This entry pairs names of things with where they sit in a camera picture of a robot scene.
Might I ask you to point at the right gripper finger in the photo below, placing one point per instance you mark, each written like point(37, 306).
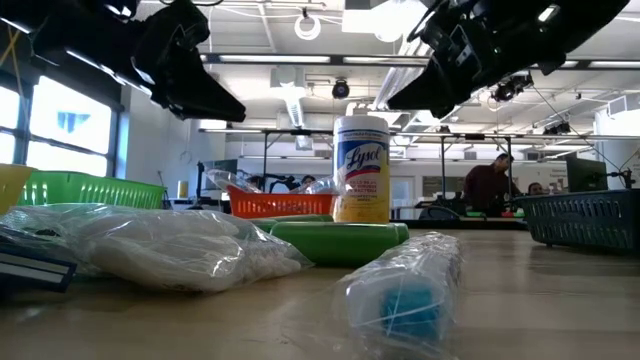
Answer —
point(420, 95)
point(452, 97)

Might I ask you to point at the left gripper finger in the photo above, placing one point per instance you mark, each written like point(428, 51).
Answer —
point(157, 85)
point(200, 95)

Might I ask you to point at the green plastic basket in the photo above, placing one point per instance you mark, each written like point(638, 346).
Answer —
point(90, 190)

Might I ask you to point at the green Pert shampoo bottle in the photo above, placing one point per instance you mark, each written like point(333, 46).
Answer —
point(335, 245)
point(300, 218)

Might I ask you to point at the black plastic slotted basket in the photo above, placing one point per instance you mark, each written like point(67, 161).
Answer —
point(585, 220)

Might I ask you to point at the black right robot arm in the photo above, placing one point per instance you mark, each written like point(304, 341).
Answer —
point(575, 20)

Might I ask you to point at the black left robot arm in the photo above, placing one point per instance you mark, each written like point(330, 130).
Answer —
point(60, 35)

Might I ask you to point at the black overhead rig bar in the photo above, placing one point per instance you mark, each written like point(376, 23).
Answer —
point(340, 60)

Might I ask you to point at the large bright window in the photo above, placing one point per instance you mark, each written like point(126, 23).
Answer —
point(70, 115)

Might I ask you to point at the Lysol wipes canister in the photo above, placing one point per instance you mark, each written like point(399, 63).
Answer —
point(361, 170)

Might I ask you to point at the small yellow canister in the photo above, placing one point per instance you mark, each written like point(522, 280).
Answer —
point(183, 189)

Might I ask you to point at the person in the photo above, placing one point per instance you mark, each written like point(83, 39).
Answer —
point(487, 187)
point(307, 180)
point(536, 188)
point(255, 181)

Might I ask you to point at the orange plastic basket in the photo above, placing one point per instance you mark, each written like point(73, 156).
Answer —
point(280, 204)

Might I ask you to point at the black computer monitor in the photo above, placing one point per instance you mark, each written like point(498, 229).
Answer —
point(587, 175)

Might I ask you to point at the clear bag of cotton balls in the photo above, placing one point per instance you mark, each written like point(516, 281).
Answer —
point(165, 250)

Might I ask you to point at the yellow plastic basket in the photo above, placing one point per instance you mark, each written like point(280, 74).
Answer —
point(12, 185)

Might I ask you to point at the blue toothbrush in clear bag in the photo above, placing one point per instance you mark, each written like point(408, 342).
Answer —
point(410, 310)

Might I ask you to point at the black razor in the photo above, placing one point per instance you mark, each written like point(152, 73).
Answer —
point(30, 270)

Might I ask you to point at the black ceiling camera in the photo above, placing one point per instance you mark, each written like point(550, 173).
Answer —
point(557, 129)
point(510, 89)
point(341, 89)

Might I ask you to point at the black background rig frame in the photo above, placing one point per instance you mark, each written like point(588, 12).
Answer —
point(265, 150)

